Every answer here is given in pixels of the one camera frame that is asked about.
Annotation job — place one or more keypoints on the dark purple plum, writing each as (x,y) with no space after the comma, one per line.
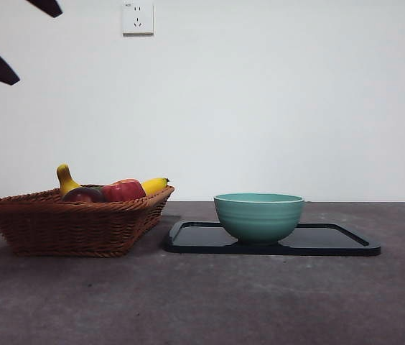
(82,196)

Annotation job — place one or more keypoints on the teal green bowl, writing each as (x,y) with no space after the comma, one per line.
(259,219)

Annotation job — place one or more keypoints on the yellow banana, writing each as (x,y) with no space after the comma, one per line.
(65,178)

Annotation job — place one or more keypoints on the brown wicker basket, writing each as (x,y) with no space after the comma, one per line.
(66,230)

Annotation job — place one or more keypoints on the red apple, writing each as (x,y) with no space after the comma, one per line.
(123,190)

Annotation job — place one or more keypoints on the dark rectangular tray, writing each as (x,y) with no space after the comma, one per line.
(331,244)

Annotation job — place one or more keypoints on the white wall socket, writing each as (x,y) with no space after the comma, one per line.
(138,18)

